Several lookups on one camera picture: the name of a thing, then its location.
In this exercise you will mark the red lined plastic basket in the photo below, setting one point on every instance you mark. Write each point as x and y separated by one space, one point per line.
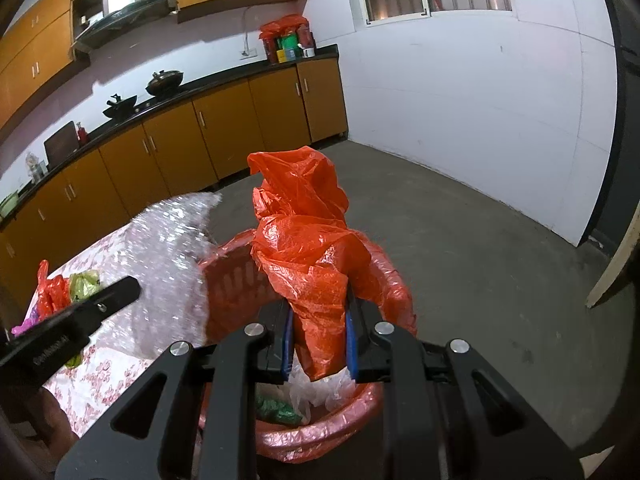
235 280

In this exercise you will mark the wooden lower kitchen cabinets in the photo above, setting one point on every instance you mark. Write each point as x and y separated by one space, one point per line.
225 130

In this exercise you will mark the brown cutting board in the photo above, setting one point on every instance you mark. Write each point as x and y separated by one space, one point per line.
61 146

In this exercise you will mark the white cup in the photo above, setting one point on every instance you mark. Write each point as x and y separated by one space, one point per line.
308 53

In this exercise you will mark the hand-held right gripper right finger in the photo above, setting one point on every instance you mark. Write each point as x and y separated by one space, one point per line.
350 345

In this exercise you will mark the clear glass jar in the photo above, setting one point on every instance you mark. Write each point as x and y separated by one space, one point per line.
35 169

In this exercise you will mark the white wall outlet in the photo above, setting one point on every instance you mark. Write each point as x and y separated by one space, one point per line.
248 54

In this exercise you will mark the clear bubble wrap sheet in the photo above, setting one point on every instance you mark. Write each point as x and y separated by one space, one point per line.
165 260

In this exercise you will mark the magenta plastic bag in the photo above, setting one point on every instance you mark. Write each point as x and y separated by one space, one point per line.
22 330

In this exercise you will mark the long wooden upper cabinets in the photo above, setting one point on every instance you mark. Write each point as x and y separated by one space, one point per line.
35 45

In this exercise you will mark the floral tablecloth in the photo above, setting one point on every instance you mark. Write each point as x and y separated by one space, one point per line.
100 385

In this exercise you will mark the steel range hood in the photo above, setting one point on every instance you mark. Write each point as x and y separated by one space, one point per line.
125 10

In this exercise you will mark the black kitchen countertop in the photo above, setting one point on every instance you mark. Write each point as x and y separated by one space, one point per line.
220 77

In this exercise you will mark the large orange-red plastic bag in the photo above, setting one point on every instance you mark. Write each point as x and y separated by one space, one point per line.
305 260

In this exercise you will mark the red bottle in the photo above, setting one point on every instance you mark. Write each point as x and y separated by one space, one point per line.
83 135

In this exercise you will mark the olive green plastic bag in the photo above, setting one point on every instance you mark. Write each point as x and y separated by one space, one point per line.
85 284

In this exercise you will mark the black wok with lid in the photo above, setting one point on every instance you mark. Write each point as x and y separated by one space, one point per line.
164 85

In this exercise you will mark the red bag over condiments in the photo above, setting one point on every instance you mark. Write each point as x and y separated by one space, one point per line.
280 25

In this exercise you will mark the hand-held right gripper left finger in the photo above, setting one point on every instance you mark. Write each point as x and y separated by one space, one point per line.
288 340

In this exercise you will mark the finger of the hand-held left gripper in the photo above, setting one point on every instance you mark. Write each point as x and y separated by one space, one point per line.
117 296

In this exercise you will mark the small red plastic bag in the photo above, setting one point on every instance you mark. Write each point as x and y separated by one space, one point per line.
50 292

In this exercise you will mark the green and white plastic bag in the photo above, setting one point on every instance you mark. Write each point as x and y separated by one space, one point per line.
277 409

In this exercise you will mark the green canister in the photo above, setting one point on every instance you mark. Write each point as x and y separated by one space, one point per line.
288 47

